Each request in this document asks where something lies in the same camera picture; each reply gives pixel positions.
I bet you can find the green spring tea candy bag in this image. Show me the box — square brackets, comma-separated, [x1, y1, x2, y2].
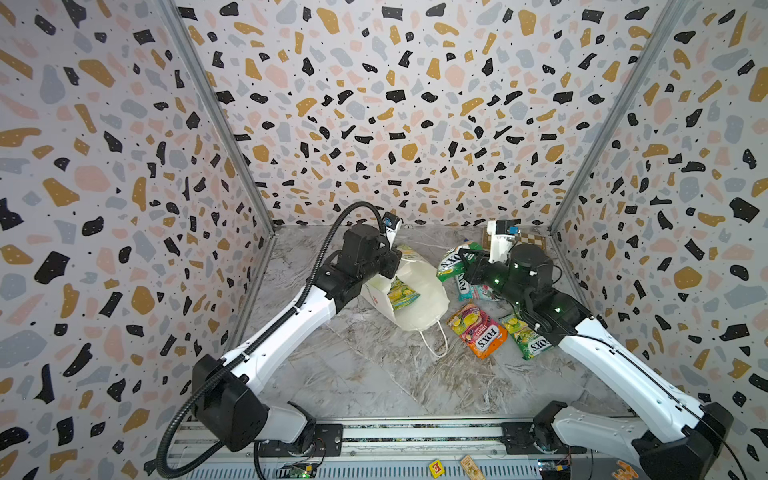
[500, 314, 552, 360]

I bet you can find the orange fruits candy bag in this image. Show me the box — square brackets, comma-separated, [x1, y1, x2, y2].
[447, 303, 508, 359]

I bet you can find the white floral paper bag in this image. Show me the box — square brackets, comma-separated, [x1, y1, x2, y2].
[361, 244, 449, 359]

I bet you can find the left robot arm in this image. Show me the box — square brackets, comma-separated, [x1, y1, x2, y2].
[192, 213, 402, 452]

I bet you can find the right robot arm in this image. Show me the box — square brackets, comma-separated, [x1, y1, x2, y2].
[458, 244, 733, 479]

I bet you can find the wooden chessboard box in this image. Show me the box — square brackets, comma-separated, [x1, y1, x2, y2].
[518, 231, 548, 251]

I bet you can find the wooden mousetrap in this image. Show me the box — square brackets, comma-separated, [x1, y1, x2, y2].
[459, 455, 486, 480]

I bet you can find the yellow sticker tag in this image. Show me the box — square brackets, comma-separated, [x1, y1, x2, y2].
[428, 460, 445, 479]

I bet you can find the orange toy figure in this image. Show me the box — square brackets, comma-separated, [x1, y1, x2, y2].
[611, 460, 640, 480]

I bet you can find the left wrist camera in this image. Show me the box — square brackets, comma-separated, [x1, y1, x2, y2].
[382, 212, 402, 248]

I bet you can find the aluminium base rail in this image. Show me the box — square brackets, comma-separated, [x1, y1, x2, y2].
[187, 417, 619, 479]

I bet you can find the black corrugated cable conduit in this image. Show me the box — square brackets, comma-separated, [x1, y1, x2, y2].
[155, 200, 385, 480]

